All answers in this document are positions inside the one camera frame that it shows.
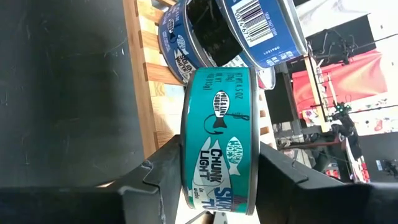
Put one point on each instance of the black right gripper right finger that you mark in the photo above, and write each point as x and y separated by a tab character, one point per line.
311	205

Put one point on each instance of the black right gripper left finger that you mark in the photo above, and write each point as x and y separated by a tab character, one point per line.
93	205

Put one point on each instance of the blue white label can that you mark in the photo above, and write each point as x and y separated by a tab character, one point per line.
217	140

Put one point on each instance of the dark blue label can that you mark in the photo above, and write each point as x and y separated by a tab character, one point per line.
267	31
174	46

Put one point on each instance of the black background robot arm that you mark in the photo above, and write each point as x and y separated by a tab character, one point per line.
345	130

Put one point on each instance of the wooden slatted shelf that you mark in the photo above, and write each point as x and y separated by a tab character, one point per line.
140	93

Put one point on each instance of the cartoon print poster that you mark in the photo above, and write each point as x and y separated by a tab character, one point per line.
379	124

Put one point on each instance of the black background panel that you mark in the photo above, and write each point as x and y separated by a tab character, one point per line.
339	37

